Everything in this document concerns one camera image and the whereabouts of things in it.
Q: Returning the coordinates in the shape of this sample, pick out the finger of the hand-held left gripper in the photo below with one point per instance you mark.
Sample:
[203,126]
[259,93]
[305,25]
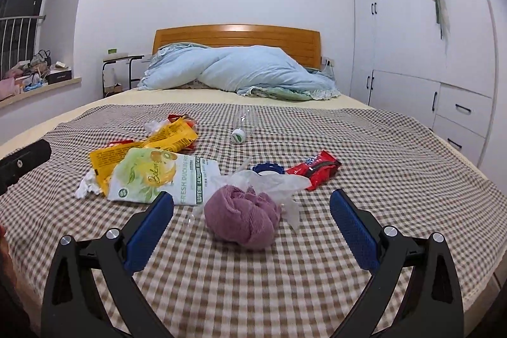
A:
[23,163]

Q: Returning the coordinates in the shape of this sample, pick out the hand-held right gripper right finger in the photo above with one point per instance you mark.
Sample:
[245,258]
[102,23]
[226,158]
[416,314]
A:
[352,227]

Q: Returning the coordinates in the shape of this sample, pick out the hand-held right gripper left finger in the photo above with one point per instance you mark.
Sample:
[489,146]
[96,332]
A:
[152,227]

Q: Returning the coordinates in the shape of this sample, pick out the green and yellow food pouch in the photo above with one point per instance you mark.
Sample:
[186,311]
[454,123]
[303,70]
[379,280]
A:
[158,171]

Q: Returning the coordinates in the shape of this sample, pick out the red and black snack wrapper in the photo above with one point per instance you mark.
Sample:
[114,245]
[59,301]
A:
[317,171]

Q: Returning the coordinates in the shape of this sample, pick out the clear plastic bag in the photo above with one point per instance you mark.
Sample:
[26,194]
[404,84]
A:
[277,183]

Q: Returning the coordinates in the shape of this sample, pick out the purple cloth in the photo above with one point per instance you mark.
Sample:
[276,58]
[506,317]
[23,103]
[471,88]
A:
[241,219]

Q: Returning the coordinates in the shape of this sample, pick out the long yellow snack bag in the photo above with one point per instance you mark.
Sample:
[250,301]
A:
[174,134]

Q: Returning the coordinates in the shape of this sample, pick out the white plastic bag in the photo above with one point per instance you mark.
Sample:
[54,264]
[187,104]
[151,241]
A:
[154,126]

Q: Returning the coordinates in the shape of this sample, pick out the blue jar lid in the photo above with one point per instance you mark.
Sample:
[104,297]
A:
[257,167]

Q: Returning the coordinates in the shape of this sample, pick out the clear plastic bottle white cap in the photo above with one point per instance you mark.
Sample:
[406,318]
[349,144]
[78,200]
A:
[245,124]

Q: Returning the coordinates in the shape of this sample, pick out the crumpled white tissue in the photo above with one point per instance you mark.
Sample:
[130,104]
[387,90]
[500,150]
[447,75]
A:
[89,185]

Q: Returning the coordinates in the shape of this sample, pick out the pink cloth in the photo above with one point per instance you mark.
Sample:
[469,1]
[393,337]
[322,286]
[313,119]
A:
[10,88]

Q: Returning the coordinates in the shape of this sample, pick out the light blue item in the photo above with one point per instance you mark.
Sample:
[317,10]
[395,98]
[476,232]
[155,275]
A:
[35,86]

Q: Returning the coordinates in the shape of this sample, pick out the brown checked blanket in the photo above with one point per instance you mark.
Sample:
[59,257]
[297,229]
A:
[376,148]

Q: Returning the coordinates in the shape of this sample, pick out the wooden windowsill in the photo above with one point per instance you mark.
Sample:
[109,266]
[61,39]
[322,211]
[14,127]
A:
[67,84]

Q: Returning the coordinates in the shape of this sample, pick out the black box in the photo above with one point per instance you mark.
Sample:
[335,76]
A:
[59,76]

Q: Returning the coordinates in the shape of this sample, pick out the handbag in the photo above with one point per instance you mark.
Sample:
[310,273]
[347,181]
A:
[41,60]

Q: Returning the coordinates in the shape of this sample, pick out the small white box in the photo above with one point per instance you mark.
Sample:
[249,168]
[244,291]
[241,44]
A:
[61,64]

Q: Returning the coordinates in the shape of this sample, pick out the white wardrobe drawer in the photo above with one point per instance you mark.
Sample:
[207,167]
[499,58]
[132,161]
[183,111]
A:
[463,108]
[455,140]

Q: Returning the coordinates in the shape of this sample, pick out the metal window railing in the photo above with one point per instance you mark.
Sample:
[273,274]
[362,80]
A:
[19,19]

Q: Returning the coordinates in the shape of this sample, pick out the light blue duvet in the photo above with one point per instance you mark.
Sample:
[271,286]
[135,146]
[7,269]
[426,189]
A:
[245,72]

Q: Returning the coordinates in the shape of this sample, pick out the white wardrobe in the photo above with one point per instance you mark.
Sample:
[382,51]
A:
[396,25]

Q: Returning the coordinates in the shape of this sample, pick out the wooden headboard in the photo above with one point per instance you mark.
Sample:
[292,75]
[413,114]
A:
[237,37]

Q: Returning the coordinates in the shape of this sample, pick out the hanging wardrobe ornament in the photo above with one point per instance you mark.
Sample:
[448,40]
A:
[439,5]

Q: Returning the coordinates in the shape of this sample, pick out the black frame side table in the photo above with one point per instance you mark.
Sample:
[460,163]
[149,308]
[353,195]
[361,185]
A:
[122,58]

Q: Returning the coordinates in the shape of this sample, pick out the wall outlet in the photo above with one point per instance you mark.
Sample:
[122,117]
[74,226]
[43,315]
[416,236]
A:
[326,63]

